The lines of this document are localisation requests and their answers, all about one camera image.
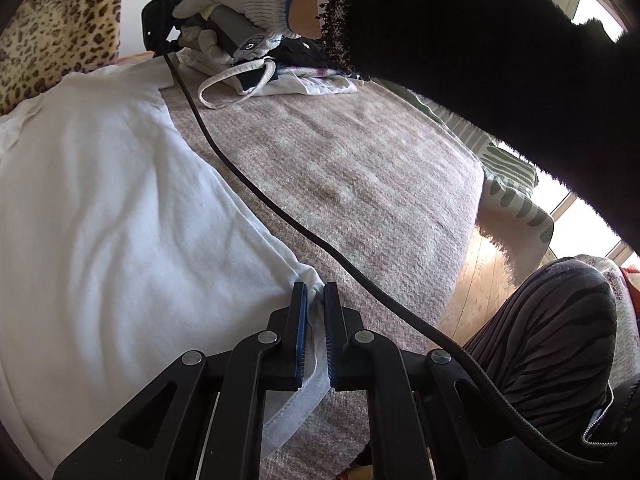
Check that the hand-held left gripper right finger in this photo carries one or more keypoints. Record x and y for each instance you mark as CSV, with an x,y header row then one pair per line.
x,y
331,340

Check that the green striped white cloth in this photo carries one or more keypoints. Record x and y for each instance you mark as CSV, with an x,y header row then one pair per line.
x,y
515,200

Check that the black cloth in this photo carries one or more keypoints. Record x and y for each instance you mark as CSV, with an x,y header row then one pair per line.
x,y
300,52

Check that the window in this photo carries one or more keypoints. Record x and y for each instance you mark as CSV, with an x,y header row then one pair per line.
x,y
575,215

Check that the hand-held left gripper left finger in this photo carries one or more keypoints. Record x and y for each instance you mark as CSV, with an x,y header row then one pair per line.
x,y
299,340

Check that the white shirt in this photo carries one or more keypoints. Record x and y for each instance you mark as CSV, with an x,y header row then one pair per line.
x,y
100,210

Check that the leopard print pillow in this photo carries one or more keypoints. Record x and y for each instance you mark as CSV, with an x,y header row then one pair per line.
x,y
55,25

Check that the person's right forearm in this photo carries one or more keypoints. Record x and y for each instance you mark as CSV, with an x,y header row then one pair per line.
x,y
450,60

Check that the floral fabric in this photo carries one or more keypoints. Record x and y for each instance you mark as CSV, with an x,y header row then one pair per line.
x,y
625,315

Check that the white printed cloth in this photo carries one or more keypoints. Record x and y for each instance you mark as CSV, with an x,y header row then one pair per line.
x,y
320,85

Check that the pink plaid blanket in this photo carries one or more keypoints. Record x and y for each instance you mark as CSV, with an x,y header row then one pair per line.
x,y
350,160

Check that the person's striped pants leg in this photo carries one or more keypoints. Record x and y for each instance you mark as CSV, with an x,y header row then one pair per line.
x,y
545,340

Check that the black zippered jacket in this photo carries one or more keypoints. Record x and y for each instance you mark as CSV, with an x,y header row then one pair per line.
x,y
620,410

